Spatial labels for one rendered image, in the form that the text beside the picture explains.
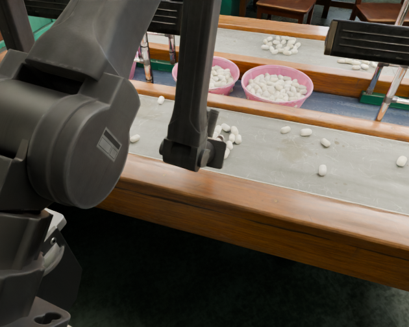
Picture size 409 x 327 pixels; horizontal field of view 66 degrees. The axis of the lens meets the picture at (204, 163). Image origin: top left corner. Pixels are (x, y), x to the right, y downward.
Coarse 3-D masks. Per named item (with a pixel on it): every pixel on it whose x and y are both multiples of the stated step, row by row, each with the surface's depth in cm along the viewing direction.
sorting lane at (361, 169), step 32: (160, 128) 103; (256, 128) 103; (320, 128) 103; (224, 160) 93; (256, 160) 93; (288, 160) 93; (320, 160) 93; (352, 160) 93; (384, 160) 93; (320, 192) 84; (352, 192) 84; (384, 192) 84
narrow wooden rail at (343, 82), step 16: (160, 48) 139; (176, 48) 139; (240, 64) 132; (256, 64) 130; (272, 64) 129; (288, 64) 129; (304, 64) 129; (320, 80) 127; (336, 80) 125; (352, 80) 123; (368, 80) 121; (384, 80) 120; (352, 96) 127
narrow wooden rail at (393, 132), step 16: (208, 96) 112; (224, 96) 112; (256, 112) 107; (272, 112) 105; (288, 112) 105; (304, 112) 105; (320, 112) 105; (336, 128) 102; (352, 128) 101; (368, 128) 99; (384, 128) 99; (400, 128) 99
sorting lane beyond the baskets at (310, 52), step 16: (224, 32) 157; (240, 32) 157; (256, 32) 156; (224, 48) 144; (240, 48) 144; (256, 48) 144; (304, 48) 144; (320, 48) 144; (320, 64) 134; (336, 64) 134; (352, 64) 134
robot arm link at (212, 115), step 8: (208, 112) 62; (216, 112) 65; (208, 120) 64; (216, 120) 66; (208, 128) 64; (208, 136) 65; (160, 144) 60; (160, 152) 60; (200, 152) 58; (208, 152) 62; (200, 160) 58
